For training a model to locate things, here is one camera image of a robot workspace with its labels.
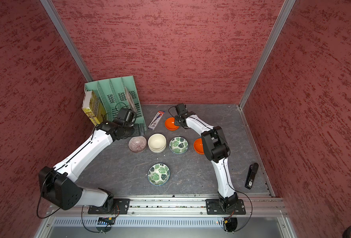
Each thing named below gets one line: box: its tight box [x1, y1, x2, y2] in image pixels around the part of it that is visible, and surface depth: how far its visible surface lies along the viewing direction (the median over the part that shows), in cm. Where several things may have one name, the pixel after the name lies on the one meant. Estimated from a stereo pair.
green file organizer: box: [84, 75, 148, 132], surface depth 106 cm
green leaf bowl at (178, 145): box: [168, 135, 189, 155], surface depth 97 cm
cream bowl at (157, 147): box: [147, 140, 167, 154], surface depth 92 cm
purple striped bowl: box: [128, 135, 147, 153], surface depth 95 cm
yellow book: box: [81, 90, 107, 125], surface depth 90 cm
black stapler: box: [244, 162, 259, 190], surface depth 84 cm
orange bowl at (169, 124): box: [164, 117, 180, 131], surface depth 105 cm
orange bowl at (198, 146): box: [193, 137, 205, 155], surface depth 94 cm
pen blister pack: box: [147, 111, 166, 131], surface depth 112 cm
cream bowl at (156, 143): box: [147, 132, 168, 154], surface depth 94 cm
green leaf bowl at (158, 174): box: [147, 162, 171, 187], surface depth 85 cm
